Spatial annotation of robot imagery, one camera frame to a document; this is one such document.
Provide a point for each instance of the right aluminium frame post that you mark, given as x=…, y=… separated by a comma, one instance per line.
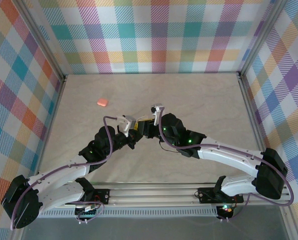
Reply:
x=260, y=37

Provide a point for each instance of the controller board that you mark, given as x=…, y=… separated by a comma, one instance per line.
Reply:
x=87, y=212
x=225, y=208

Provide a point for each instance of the right controller board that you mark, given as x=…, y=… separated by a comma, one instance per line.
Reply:
x=225, y=208

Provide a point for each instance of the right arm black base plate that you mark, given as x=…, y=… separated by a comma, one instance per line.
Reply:
x=206, y=195

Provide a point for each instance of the right aluminium table side rail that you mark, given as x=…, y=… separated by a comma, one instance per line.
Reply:
x=252, y=110

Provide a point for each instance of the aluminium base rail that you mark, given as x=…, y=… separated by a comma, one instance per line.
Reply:
x=151, y=195

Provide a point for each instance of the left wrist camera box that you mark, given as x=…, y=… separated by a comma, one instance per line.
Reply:
x=130, y=122

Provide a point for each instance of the pink earbud charging case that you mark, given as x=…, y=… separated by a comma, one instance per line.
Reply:
x=102, y=102

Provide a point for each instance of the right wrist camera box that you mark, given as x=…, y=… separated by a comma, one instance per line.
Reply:
x=155, y=108

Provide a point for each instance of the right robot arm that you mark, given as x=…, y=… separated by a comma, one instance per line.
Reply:
x=229, y=155

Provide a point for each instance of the left controller board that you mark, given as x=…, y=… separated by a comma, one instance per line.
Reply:
x=87, y=212

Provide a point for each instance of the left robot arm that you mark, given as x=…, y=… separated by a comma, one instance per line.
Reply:
x=63, y=172

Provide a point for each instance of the aluminium frame post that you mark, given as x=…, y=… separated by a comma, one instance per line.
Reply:
x=41, y=37
x=260, y=37

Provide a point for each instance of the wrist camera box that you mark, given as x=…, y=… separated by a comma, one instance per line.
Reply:
x=155, y=108
x=130, y=122

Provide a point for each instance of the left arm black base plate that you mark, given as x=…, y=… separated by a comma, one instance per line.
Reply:
x=102, y=196

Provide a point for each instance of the left aluminium frame post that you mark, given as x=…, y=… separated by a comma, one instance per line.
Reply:
x=41, y=37

